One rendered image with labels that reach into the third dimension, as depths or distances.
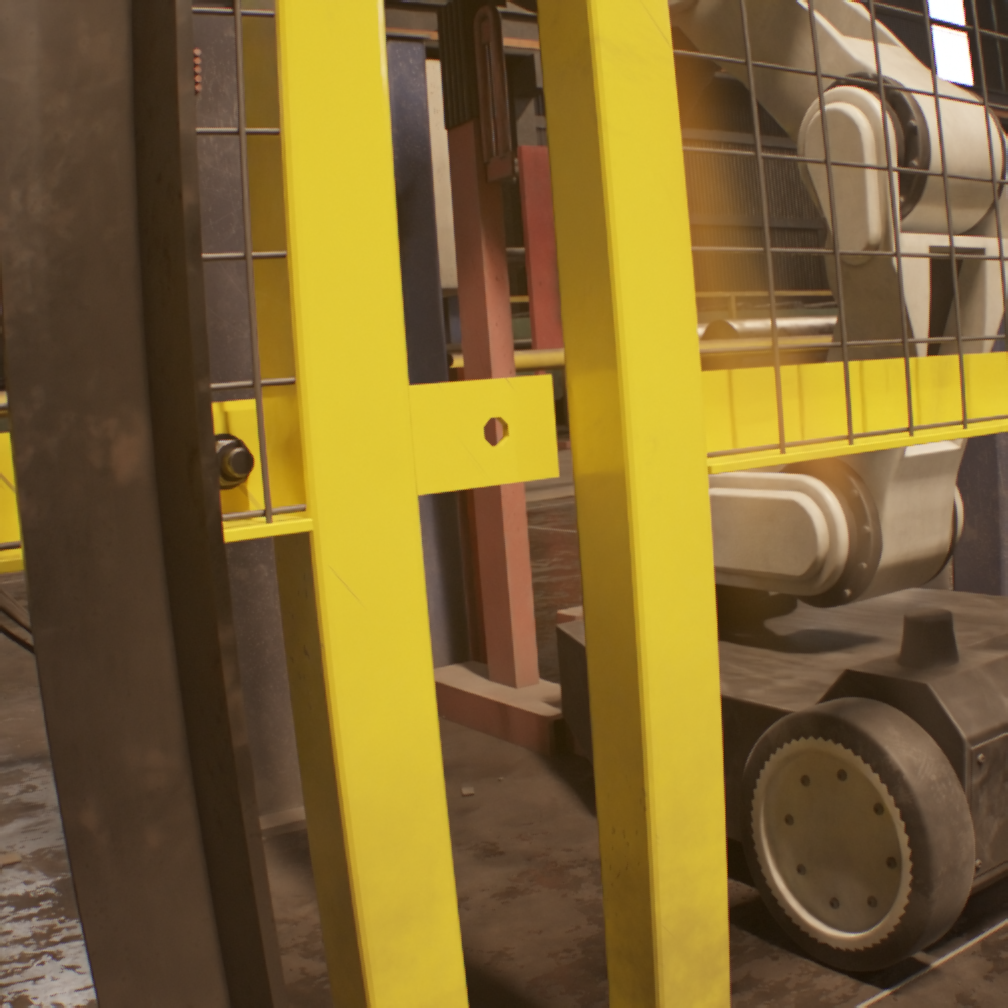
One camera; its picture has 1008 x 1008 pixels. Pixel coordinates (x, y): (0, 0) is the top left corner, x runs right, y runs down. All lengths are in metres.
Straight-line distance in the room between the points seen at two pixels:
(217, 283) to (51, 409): 0.98
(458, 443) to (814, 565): 0.60
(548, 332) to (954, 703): 7.06
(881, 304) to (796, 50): 0.27
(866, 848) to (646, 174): 0.50
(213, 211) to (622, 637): 0.80
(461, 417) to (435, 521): 1.19
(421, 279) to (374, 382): 1.27
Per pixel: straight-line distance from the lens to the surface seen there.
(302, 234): 0.50
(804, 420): 0.73
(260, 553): 1.29
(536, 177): 7.95
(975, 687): 0.92
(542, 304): 7.85
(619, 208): 0.59
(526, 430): 0.61
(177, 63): 0.29
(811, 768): 0.92
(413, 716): 0.53
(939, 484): 1.18
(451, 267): 1.97
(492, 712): 1.58
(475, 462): 0.59
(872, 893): 0.91
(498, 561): 1.60
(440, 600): 1.79
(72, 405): 0.31
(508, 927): 1.05
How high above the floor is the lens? 0.44
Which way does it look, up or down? 5 degrees down
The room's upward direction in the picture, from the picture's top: 4 degrees counter-clockwise
